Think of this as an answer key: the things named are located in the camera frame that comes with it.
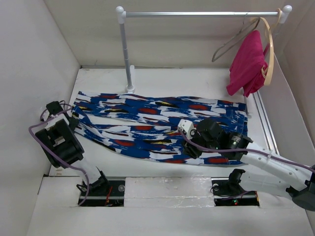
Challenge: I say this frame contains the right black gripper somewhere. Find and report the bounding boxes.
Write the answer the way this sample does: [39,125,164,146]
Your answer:
[181,128,218,159]

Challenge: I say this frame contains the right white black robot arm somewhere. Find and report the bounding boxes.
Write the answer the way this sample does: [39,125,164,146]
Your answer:
[178,118,315,211]

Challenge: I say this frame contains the beige wooden hanger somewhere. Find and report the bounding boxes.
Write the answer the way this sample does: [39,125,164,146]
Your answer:
[250,8,282,86]

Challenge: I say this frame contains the magenta pink garment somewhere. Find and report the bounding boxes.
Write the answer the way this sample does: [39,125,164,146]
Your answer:
[226,30,268,97]

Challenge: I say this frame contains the clear plastic hanger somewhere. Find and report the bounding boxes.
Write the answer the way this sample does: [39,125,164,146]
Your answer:
[211,13,260,62]

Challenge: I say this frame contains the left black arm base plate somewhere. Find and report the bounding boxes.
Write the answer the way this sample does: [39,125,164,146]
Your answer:
[77,179,126,207]

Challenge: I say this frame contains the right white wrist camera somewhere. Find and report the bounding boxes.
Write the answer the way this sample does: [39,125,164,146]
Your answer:
[178,119,194,136]

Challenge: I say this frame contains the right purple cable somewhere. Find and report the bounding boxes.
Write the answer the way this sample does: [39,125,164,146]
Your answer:
[179,129,315,201]

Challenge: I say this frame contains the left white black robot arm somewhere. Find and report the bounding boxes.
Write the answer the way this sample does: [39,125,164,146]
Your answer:
[35,101,111,196]

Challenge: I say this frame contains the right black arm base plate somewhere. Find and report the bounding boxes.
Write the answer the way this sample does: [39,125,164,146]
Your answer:
[210,177,260,207]

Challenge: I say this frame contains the white and silver clothes rack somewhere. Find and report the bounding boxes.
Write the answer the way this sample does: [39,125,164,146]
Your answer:
[116,5,293,118]

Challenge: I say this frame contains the blue white red patterned trousers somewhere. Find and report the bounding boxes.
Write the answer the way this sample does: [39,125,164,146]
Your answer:
[72,91,248,165]

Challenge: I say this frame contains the aluminium rail at right wall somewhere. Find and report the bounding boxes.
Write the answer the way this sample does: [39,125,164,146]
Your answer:
[253,92,279,154]

